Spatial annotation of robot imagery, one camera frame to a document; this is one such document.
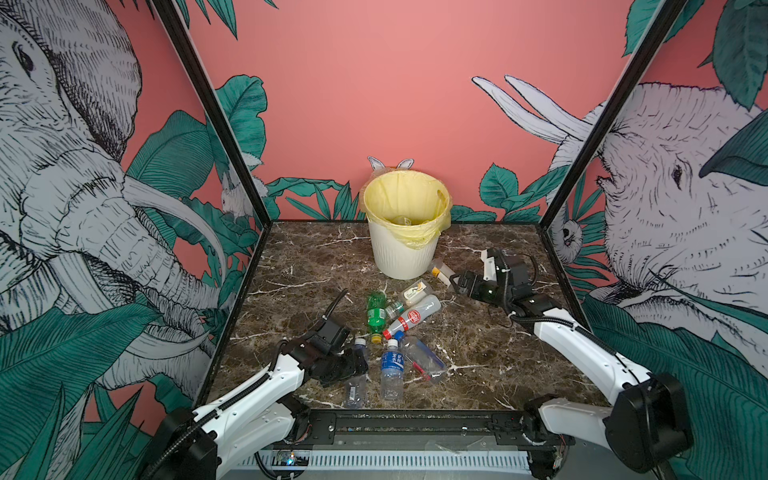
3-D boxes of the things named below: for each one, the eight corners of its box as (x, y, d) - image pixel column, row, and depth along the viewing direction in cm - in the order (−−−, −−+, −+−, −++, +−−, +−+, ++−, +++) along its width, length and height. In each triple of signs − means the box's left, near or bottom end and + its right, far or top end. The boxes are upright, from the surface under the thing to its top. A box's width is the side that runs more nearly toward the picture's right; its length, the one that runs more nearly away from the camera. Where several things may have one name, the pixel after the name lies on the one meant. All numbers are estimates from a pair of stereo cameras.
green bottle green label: (366, 344, 90) (365, 336, 85) (369, 300, 100) (368, 291, 95) (386, 344, 90) (385, 336, 85) (386, 301, 100) (386, 291, 95)
